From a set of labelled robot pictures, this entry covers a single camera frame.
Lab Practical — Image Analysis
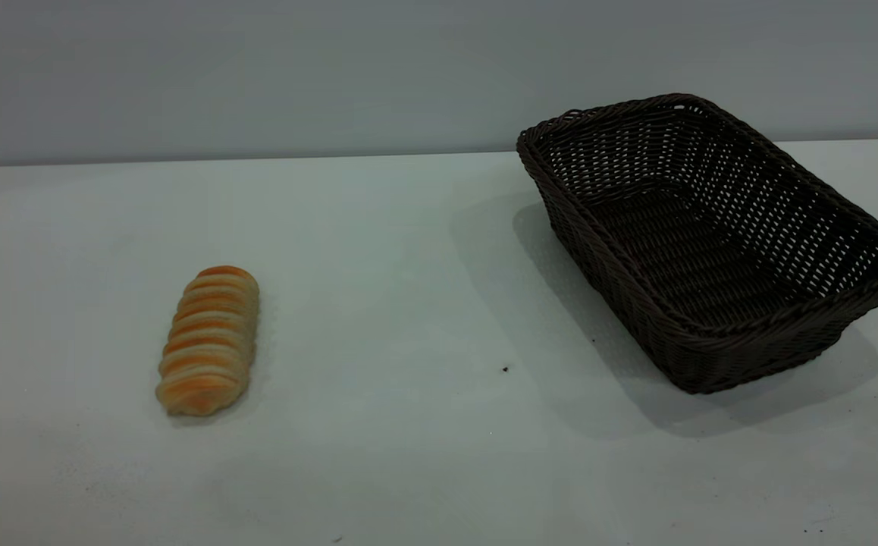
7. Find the striped orange bread loaf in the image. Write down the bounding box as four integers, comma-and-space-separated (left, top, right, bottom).
155, 265, 261, 417

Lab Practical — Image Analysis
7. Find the dark brown woven wicker basket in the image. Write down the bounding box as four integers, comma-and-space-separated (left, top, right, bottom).
516, 93, 878, 395

